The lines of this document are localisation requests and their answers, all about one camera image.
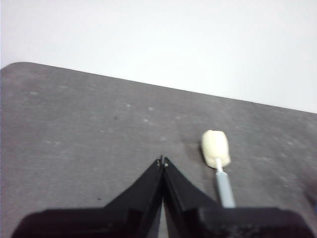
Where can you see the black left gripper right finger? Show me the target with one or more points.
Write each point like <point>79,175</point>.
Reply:
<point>210,223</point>

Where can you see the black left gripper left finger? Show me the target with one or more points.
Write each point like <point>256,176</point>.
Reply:
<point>123,218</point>

